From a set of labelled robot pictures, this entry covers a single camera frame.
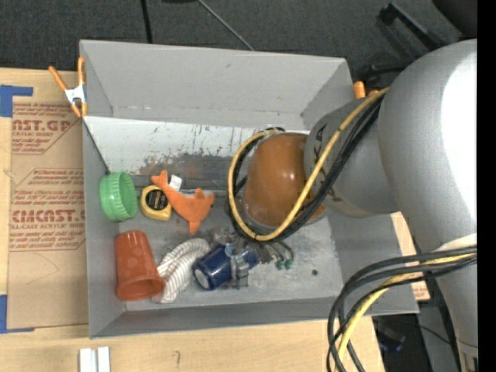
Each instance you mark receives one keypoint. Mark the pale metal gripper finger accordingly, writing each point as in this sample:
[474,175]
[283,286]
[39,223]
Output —
[240,271]
[221,238]

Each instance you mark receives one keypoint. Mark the dark blue can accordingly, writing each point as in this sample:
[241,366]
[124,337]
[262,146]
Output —
[215,269]

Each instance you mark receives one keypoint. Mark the orange toy fish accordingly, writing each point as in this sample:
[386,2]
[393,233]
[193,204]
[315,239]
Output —
[190,207]

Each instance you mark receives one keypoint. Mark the yellow tape measure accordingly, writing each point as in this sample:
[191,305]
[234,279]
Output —
[155,204]

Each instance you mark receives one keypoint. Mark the orange plastic cup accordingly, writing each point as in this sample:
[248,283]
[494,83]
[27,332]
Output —
[133,266]

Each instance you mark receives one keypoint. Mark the green plastic cup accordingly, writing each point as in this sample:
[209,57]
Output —
[116,200]

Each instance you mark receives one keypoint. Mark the grey metal bin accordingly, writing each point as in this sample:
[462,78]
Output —
[193,83]

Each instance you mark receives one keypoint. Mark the brown cardboard board, red print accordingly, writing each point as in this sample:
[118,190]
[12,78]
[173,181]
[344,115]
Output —
[42,266]

